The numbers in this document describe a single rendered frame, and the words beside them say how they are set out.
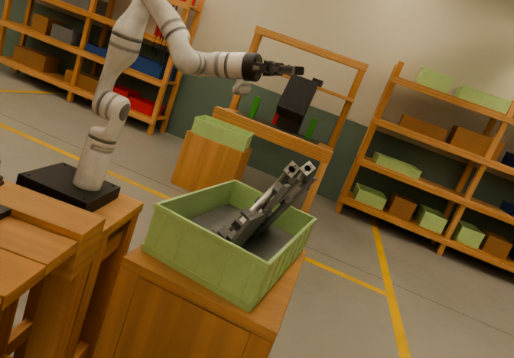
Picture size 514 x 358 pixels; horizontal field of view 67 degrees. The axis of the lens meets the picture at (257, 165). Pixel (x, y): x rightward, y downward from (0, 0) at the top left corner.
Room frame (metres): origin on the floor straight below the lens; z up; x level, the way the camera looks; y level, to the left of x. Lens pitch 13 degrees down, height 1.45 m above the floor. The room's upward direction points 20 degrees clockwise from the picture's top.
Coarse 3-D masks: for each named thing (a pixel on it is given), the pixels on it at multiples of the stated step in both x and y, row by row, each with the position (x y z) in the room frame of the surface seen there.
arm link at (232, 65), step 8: (232, 56) 1.06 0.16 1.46; (240, 56) 1.06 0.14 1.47; (224, 64) 1.06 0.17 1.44; (232, 64) 1.05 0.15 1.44; (240, 64) 1.05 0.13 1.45; (232, 72) 1.06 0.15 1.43; (240, 72) 1.05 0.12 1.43; (240, 80) 1.06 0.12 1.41; (240, 88) 1.05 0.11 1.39; (248, 88) 1.10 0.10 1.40
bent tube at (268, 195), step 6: (288, 168) 1.36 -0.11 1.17; (294, 168) 1.35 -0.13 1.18; (300, 168) 1.35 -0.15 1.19; (282, 174) 1.37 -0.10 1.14; (288, 174) 1.32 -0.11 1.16; (282, 180) 1.38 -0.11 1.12; (270, 192) 1.39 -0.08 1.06; (264, 198) 1.37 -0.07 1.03; (270, 198) 1.39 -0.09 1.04; (258, 204) 1.35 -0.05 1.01; (264, 204) 1.36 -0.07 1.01; (252, 210) 1.32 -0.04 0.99; (258, 210) 1.34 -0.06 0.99
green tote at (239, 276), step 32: (192, 192) 1.37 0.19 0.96; (224, 192) 1.65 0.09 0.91; (256, 192) 1.69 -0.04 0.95; (160, 224) 1.15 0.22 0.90; (192, 224) 1.11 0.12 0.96; (288, 224) 1.63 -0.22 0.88; (160, 256) 1.13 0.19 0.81; (192, 256) 1.10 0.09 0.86; (224, 256) 1.07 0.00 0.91; (256, 256) 1.05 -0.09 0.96; (288, 256) 1.32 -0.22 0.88; (224, 288) 1.06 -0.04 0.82; (256, 288) 1.04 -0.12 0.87
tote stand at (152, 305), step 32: (128, 256) 1.10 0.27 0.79; (128, 288) 1.07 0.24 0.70; (160, 288) 1.06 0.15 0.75; (192, 288) 1.05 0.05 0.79; (288, 288) 1.26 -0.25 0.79; (128, 320) 1.07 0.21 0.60; (160, 320) 1.05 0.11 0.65; (192, 320) 1.03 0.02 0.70; (224, 320) 1.02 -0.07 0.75; (256, 320) 1.01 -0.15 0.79; (96, 352) 1.08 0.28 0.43; (128, 352) 1.06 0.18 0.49; (160, 352) 1.05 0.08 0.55; (192, 352) 1.03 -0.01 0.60; (224, 352) 1.01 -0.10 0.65; (256, 352) 1.00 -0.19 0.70
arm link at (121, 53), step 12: (108, 48) 1.21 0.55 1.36; (120, 48) 1.19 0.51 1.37; (132, 48) 1.21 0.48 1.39; (108, 60) 1.20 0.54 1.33; (120, 60) 1.20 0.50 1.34; (132, 60) 1.23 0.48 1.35; (108, 72) 1.21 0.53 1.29; (120, 72) 1.24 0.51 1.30; (108, 84) 1.23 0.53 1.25; (96, 96) 1.21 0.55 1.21; (96, 108) 1.21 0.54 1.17
